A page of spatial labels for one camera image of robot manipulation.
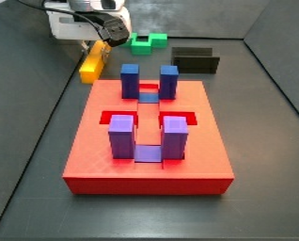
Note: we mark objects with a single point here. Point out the green zigzag block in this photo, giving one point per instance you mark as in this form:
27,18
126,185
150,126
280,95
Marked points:
144,47

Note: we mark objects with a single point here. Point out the dark blue U-shaped block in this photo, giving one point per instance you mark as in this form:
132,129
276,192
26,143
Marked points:
145,91

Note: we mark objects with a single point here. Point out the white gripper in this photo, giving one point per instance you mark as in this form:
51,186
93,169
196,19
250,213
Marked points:
68,29

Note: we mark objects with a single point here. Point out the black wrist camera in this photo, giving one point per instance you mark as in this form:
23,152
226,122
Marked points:
109,26

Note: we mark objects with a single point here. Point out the purple U-shaped block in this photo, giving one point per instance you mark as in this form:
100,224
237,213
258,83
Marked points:
157,140

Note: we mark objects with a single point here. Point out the yellow rectangular block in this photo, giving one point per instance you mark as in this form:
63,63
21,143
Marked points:
94,63

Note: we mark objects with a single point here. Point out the red board base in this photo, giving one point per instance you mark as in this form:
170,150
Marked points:
94,172

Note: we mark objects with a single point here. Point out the black U-shaped bracket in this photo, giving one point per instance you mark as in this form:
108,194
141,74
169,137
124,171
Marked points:
196,60

